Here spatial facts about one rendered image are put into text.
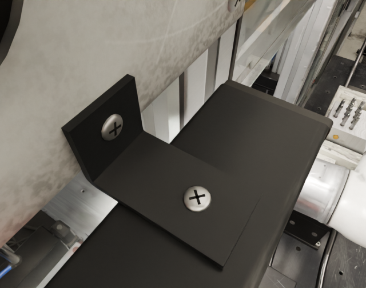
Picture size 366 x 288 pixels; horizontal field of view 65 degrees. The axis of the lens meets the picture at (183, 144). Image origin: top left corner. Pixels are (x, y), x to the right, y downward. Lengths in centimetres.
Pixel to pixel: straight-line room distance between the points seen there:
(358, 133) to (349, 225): 34
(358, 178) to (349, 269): 43
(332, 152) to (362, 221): 34
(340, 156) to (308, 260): 27
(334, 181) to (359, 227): 7
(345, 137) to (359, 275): 34
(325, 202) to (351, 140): 34
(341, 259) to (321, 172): 44
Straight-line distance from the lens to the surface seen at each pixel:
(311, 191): 45
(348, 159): 77
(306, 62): 58
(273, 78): 71
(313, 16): 54
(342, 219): 46
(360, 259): 89
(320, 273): 68
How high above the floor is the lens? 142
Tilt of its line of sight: 51 degrees down
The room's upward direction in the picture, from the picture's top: straight up
